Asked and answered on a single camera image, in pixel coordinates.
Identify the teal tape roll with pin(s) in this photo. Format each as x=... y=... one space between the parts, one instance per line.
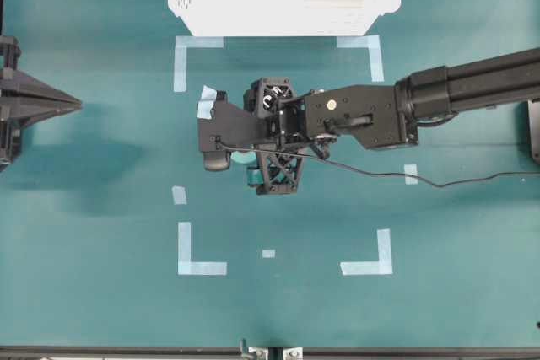
x=246 y=164

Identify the bottom right tape corner marker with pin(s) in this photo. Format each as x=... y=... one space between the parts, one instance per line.
x=383 y=266

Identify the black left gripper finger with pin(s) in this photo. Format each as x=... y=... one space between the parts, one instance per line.
x=38 y=92
x=27 y=115

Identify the small center tape square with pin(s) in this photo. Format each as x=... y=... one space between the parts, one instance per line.
x=268 y=253

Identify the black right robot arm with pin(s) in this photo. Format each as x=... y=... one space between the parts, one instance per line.
x=382 y=116

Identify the small left tape strip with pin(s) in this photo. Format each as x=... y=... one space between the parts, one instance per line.
x=179 y=195

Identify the black aluminium table rail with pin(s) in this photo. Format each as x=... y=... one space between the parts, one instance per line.
x=57 y=352

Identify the small tape strip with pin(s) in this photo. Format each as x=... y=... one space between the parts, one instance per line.
x=179 y=195
x=411 y=172

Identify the small right tape strip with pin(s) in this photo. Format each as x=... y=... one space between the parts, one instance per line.
x=411 y=172

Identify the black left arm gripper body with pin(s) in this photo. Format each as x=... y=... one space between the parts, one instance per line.
x=10 y=53

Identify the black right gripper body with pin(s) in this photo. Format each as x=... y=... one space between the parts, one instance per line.
x=280 y=147

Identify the bottom left tape corner marker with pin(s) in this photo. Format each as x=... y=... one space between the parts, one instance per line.
x=188 y=263

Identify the metal table clamp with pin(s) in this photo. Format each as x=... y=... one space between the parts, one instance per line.
x=270 y=353

